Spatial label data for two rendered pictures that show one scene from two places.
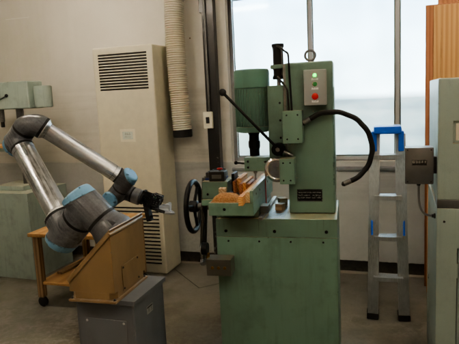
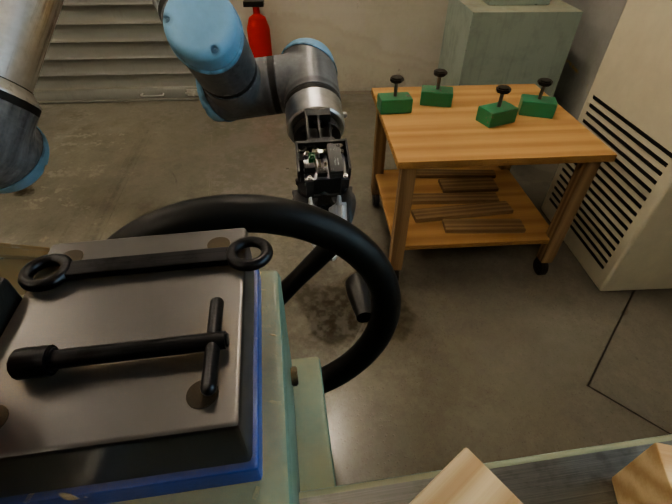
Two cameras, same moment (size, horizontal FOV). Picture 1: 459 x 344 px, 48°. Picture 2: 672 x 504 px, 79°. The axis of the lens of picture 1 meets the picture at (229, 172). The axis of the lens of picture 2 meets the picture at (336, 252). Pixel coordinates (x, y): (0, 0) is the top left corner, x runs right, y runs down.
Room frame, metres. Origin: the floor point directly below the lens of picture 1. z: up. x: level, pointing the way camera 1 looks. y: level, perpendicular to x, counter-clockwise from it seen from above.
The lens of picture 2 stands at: (2.64, -0.05, 1.12)
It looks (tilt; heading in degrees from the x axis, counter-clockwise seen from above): 42 degrees down; 69
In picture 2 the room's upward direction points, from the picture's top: straight up
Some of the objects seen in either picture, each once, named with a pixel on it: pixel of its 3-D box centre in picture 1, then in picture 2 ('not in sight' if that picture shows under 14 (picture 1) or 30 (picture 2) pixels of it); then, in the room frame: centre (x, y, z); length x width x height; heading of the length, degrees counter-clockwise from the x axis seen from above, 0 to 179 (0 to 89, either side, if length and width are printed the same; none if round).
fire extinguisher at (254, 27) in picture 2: not in sight; (261, 54); (3.22, 2.72, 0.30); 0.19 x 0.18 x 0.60; 72
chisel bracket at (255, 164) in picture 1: (259, 164); not in sight; (2.57, -0.15, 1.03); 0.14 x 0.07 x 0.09; 77
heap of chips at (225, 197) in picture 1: (227, 196); not in sight; (2.32, 0.02, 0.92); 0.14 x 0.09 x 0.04; 77
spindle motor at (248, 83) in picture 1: (252, 100); not in sight; (2.57, -0.13, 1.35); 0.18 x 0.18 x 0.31
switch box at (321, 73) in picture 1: (315, 87); not in sight; (2.36, -0.41, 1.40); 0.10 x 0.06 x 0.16; 77
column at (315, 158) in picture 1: (312, 137); not in sight; (2.51, -0.42, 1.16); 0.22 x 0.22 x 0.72; 77
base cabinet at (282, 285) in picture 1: (283, 291); not in sight; (2.55, -0.25, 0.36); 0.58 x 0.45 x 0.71; 77
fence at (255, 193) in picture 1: (262, 185); not in sight; (2.54, -0.16, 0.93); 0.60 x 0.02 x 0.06; 167
